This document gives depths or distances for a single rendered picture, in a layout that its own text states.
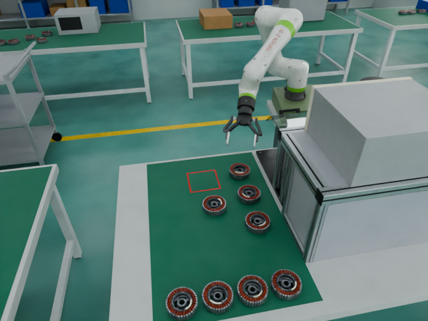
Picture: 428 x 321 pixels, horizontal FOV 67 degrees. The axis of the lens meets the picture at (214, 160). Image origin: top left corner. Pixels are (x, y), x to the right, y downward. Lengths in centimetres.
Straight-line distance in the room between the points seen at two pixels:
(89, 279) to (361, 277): 164
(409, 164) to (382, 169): 10
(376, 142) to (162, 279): 90
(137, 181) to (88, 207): 111
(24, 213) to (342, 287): 143
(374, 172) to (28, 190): 160
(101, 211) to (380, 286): 203
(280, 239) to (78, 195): 194
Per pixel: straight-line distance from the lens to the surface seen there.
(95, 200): 286
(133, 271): 139
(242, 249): 142
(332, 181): 122
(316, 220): 123
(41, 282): 248
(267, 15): 201
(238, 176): 170
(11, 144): 355
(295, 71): 223
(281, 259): 141
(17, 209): 184
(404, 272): 153
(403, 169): 129
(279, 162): 156
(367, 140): 111
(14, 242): 168
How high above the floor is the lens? 187
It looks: 37 degrees down
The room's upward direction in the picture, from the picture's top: 1 degrees counter-clockwise
